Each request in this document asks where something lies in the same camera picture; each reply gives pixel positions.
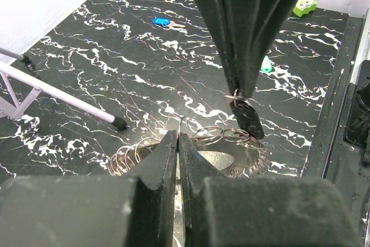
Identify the blue tag key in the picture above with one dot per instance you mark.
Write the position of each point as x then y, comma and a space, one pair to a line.
166, 23

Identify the green owl number block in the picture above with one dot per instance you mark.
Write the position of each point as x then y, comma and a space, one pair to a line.
303, 7

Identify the black tag key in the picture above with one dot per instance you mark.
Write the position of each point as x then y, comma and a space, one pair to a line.
246, 116

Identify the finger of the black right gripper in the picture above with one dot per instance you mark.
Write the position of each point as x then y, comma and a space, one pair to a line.
214, 27
251, 27

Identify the lilac music stand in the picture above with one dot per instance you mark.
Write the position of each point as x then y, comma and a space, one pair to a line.
16, 110

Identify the green tag key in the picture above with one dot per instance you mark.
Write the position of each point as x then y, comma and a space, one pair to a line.
266, 66

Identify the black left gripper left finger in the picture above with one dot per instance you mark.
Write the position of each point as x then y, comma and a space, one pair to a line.
135, 209

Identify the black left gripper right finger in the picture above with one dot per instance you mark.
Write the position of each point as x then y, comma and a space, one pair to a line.
287, 211

